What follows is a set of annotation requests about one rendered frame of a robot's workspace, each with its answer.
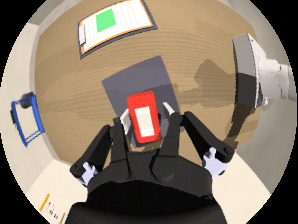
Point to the red self-inking stamp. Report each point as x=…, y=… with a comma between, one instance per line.
x=143, y=113

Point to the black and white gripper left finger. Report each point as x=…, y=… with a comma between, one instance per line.
x=93, y=159

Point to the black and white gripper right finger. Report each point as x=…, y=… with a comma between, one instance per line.
x=216, y=154

